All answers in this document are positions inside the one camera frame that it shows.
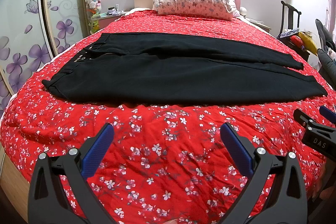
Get red floral bedspread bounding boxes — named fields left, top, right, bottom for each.
left=0, top=9, right=336, bottom=224

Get floral white pillow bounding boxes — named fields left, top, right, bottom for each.
left=153, top=0, right=240, bottom=21

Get floral sliding wardrobe door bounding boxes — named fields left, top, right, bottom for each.
left=1, top=0, right=88, bottom=111

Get black chair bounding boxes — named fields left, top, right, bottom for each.
left=277, top=0, right=310, bottom=61

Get left bedside table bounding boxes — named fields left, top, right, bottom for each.
left=90, top=11, right=126, bottom=33

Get black pants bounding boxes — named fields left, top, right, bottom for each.
left=43, top=33, right=327, bottom=106

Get right bedside table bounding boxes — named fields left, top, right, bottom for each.
left=245, top=17, right=271, bottom=33

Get grey clothing pile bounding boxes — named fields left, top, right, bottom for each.
left=315, top=19, right=335, bottom=90

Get bedside table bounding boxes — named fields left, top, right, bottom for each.
left=245, top=17, right=271, bottom=33
left=90, top=11, right=126, bottom=33

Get plush toy stack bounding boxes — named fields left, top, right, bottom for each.
left=84, top=0, right=102, bottom=34

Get red and yellow items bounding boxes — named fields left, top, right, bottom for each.
left=290, top=32, right=318, bottom=55

